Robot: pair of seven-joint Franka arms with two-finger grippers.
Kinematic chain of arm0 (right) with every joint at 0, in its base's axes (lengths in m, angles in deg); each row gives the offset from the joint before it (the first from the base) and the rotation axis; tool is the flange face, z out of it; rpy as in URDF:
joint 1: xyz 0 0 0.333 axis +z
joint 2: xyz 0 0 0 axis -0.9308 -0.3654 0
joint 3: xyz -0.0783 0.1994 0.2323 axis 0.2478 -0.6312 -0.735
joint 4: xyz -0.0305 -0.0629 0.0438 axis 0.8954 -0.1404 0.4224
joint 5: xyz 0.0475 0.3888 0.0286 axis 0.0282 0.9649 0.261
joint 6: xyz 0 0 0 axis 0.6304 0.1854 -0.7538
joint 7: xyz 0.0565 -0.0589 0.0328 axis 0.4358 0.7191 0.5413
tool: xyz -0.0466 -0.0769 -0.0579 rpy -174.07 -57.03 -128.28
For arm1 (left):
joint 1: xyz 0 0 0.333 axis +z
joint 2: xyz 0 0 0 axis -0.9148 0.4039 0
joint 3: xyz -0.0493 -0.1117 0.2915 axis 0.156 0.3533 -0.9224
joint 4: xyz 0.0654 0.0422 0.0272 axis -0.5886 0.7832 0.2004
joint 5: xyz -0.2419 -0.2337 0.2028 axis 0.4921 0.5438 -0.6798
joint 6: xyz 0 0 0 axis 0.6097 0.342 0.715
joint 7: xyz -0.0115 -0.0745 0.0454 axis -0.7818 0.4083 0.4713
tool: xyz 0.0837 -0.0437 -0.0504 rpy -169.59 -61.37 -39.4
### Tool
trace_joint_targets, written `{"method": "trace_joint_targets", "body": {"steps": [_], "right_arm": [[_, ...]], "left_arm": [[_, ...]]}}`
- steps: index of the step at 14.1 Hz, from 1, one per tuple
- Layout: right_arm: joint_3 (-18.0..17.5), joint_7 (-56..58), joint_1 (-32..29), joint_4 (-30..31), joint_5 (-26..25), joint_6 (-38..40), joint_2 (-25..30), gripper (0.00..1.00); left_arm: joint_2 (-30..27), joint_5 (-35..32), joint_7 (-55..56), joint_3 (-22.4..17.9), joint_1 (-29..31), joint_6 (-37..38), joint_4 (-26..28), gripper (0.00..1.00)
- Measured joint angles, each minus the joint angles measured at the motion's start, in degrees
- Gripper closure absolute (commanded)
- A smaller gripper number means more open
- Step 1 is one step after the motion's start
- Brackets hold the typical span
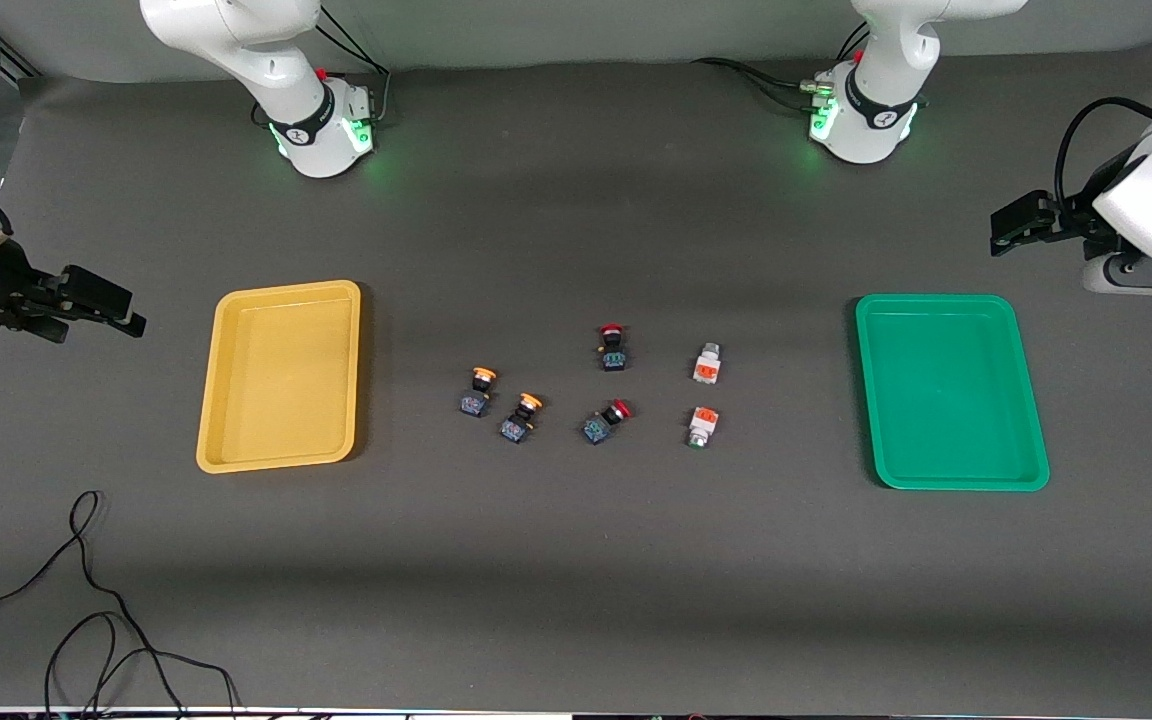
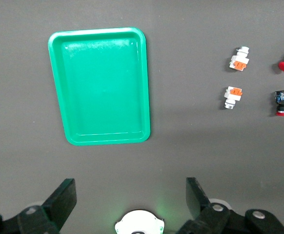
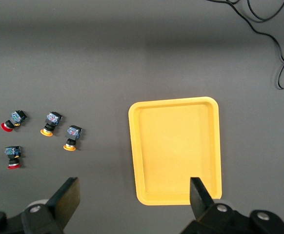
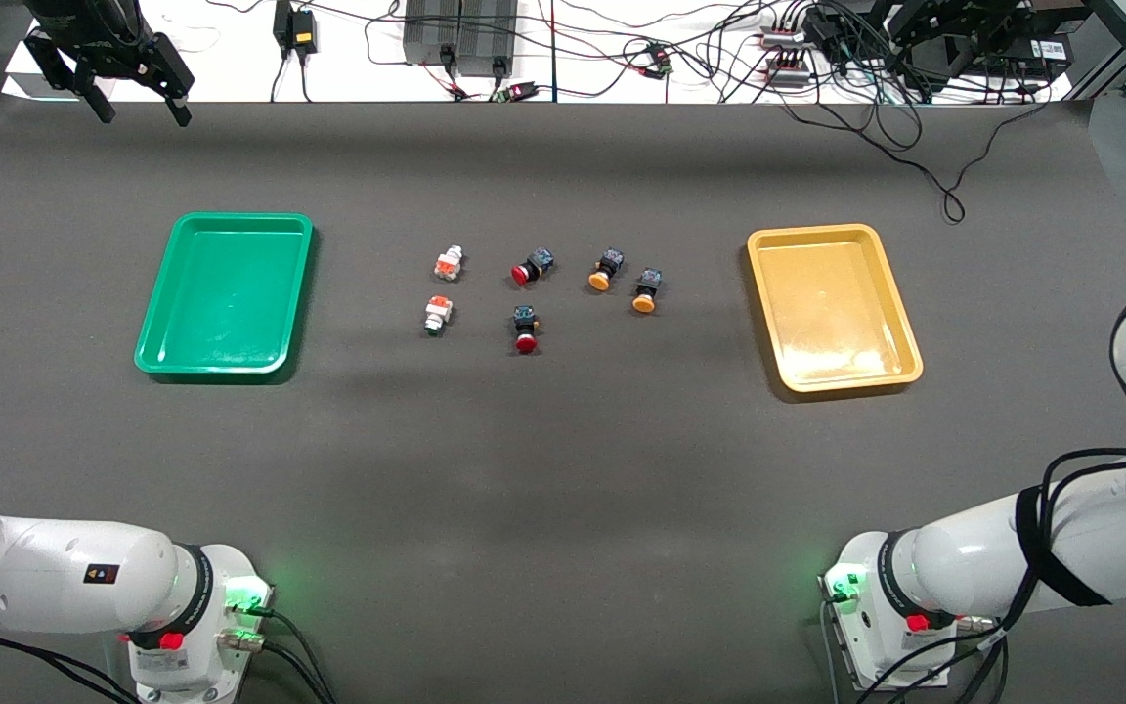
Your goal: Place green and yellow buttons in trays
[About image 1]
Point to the yellow plastic tray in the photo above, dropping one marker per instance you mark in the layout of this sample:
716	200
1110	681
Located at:
281	380

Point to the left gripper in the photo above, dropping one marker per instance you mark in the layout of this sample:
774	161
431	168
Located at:
1079	222

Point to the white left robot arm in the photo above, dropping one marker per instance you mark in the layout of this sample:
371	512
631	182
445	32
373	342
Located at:
881	100

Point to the green plastic tray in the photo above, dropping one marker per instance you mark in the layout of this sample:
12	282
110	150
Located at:
946	400

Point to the aluminium frame rail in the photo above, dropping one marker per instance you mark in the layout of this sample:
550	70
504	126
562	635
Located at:
16	62

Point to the dark grey table cloth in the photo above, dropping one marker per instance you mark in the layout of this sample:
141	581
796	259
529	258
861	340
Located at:
576	600

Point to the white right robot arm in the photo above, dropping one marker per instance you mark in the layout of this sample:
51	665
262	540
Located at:
236	40

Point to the yellow push button switch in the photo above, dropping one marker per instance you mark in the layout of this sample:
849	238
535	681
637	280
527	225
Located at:
477	395
520	420

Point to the red push button switch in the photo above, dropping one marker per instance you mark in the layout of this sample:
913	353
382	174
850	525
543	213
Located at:
604	423
613	350

